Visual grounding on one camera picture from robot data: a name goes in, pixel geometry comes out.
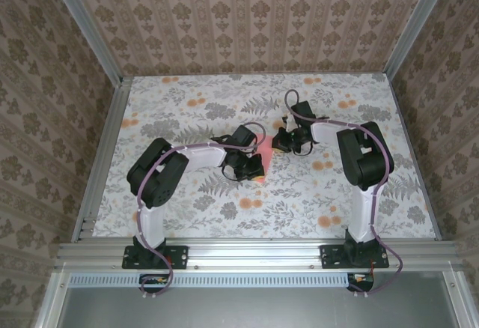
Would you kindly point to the floral patterned table cover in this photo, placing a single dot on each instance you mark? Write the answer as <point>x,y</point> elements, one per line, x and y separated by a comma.
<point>262,212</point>

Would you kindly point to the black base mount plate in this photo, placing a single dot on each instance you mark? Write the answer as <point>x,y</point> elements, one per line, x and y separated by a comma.
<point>179,257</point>
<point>329,257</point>

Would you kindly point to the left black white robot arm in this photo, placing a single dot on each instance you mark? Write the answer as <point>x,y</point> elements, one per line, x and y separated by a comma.
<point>157,178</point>

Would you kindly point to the pink square paper sheet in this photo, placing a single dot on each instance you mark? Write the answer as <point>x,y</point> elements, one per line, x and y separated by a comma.
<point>270,152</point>

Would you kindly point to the grey metal sheet panel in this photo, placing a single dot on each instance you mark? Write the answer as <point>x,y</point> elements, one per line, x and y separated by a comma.
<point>262,309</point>

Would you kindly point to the aluminium table side rail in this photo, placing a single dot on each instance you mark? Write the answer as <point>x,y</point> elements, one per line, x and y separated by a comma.
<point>415,155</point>
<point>108,129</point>

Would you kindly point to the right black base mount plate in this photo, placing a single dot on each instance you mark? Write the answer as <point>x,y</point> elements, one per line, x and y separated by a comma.
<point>329,257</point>

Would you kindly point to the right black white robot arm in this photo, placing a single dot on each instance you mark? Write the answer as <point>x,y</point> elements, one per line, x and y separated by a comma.
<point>366,159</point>

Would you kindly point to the long aluminium base rail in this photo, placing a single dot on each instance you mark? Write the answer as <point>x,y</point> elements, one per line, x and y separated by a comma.
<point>254,255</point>

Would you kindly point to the lower aluminium frame profile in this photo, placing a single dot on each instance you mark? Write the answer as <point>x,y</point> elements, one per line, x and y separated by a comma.
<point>50,302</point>
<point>462,298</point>

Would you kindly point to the slanted aluminium frame post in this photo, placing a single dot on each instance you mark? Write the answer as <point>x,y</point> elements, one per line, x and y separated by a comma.
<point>419,21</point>
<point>86,24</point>

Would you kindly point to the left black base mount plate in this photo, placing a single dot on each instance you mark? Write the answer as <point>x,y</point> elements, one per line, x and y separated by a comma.
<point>179,257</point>

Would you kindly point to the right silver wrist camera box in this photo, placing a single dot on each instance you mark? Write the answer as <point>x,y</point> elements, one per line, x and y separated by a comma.
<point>288,122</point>

